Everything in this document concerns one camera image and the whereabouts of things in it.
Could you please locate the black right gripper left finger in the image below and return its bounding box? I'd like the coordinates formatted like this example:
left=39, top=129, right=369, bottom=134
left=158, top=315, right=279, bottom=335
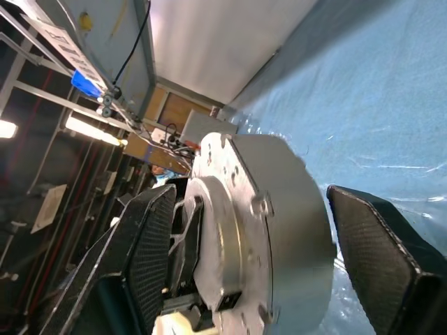
left=34, top=183, right=177, bottom=335

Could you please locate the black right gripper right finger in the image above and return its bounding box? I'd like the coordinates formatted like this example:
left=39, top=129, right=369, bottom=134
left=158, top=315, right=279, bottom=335
left=326, top=184, right=447, bottom=335

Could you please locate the black spoked ring cover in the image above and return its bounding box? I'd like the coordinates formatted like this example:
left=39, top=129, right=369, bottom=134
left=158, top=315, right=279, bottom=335
left=168, top=193, right=205, bottom=296

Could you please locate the copper wound motor stator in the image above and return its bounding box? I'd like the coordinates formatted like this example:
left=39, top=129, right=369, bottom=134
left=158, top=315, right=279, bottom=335
left=184, top=131, right=338, bottom=335

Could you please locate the white paper sign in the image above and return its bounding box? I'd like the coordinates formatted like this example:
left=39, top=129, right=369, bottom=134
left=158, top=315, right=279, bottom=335
left=30, top=184, right=68, bottom=235

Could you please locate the fluorescent tube light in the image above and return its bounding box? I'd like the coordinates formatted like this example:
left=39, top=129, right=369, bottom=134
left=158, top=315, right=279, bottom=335
left=0, top=120, right=19, bottom=139
left=64, top=116, right=129, bottom=147

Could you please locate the small white box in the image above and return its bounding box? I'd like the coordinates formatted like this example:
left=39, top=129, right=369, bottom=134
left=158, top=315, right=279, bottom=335
left=181, top=109, right=239, bottom=141

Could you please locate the brown wooden panel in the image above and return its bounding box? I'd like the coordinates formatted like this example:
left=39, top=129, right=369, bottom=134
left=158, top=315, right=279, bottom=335
left=124, top=86, right=225, bottom=175

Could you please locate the blue plastic table sheet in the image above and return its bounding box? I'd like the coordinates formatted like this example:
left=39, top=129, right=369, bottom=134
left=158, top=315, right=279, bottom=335
left=223, top=0, right=447, bottom=335

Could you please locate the blue plastic box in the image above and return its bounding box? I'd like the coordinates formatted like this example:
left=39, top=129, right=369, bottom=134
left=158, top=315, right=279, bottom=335
left=71, top=69, right=104, bottom=99

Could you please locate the white backdrop panel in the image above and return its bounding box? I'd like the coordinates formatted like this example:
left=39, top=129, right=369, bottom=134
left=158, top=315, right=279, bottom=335
left=149, top=0, right=319, bottom=106

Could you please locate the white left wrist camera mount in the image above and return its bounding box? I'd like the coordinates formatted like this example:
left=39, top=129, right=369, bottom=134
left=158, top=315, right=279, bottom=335
left=153, top=310, right=217, bottom=335

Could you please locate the grey metal rack frame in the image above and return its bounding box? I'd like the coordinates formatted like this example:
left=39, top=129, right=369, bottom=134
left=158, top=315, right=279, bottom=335
left=0, top=0, right=156, bottom=196

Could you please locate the black hanging cable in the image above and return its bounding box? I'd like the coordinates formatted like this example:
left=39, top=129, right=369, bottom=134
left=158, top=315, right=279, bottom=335
left=112, top=0, right=152, bottom=89

